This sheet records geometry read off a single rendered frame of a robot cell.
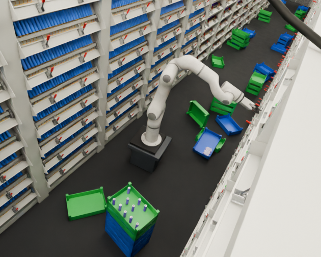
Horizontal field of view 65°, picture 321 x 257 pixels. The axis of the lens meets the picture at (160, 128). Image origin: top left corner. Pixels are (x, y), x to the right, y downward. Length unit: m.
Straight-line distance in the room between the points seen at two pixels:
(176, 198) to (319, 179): 2.05
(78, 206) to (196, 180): 1.13
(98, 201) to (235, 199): 1.77
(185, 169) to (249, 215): 2.32
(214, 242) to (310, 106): 0.34
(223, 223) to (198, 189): 1.93
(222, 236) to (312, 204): 0.25
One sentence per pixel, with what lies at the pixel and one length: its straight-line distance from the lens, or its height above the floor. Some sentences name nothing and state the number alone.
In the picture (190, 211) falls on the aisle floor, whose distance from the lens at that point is 2.39.
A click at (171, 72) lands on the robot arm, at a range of 1.82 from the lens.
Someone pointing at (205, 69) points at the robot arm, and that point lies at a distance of 1.80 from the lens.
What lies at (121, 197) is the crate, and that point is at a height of 0.40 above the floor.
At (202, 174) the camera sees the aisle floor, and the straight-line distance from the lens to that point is 2.66.
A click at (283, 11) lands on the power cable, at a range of 0.88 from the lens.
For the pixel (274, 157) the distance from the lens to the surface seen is 0.42.
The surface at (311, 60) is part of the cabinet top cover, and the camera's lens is 0.81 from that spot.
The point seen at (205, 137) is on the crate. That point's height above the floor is 0.09.
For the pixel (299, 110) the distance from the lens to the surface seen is 0.55.
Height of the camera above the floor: 1.99
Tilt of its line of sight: 42 degrees down
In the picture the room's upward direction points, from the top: 14 degrees clockwise
